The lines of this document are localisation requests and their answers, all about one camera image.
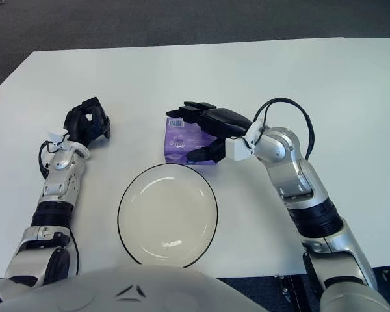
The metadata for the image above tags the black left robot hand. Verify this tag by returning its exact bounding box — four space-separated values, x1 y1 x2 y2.
64 96 112 149

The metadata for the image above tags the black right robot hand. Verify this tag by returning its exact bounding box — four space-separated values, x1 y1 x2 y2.
165 101 253 163

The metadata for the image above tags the purple tissue paper pack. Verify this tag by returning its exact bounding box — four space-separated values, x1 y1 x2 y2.
164 116 219 166

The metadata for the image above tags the white plate with black rim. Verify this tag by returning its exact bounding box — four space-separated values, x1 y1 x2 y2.
117 163 220 269

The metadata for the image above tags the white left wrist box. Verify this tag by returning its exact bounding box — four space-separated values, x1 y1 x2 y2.
48 129 69 151

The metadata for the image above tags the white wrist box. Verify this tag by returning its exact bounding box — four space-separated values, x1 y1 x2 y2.
225 119 266 162
48 129 69 151

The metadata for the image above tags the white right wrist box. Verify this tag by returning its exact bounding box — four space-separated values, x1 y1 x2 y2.
225 119 266 162

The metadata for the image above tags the grey robot torso shell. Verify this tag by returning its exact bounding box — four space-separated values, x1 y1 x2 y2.
6 263 269 312

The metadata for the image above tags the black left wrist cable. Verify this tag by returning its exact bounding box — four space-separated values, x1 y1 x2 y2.
38 140 69 179

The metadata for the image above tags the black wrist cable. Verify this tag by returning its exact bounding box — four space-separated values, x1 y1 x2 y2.
253 97 314 160
38 140 69 179

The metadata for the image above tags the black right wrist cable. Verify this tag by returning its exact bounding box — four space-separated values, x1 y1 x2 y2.
253 97 314 160

